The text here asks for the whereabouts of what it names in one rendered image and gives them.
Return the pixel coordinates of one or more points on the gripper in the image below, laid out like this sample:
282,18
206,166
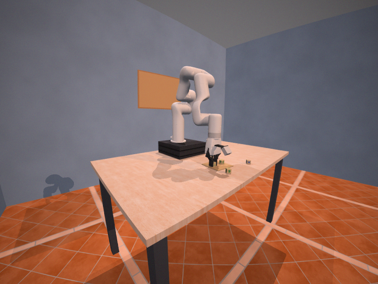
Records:
212,152

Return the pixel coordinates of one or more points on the tan flat mat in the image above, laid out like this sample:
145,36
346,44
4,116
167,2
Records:
219,166

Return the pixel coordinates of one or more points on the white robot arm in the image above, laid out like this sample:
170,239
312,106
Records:
202,83

